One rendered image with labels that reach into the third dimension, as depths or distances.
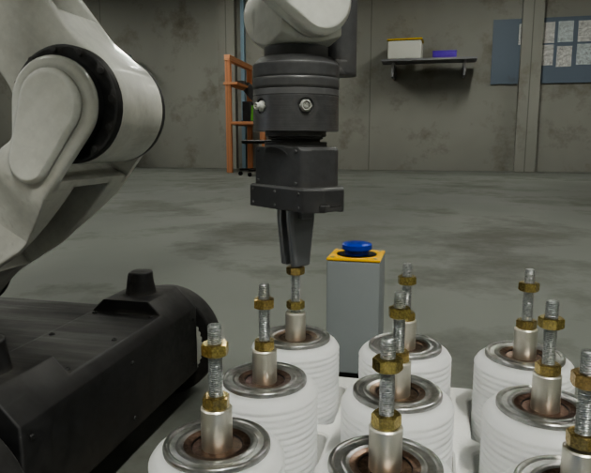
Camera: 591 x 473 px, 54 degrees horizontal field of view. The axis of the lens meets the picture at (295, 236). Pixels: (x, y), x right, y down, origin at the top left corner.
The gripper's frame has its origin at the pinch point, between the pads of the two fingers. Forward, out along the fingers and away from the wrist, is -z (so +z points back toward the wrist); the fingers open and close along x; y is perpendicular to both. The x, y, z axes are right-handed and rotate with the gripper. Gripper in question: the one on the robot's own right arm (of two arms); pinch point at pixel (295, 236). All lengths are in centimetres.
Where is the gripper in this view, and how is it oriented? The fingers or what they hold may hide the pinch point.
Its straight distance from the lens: 62.2
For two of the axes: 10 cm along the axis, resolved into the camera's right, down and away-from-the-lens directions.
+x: -6.2, -1.3, 7.7
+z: 0.0, -9.9, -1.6
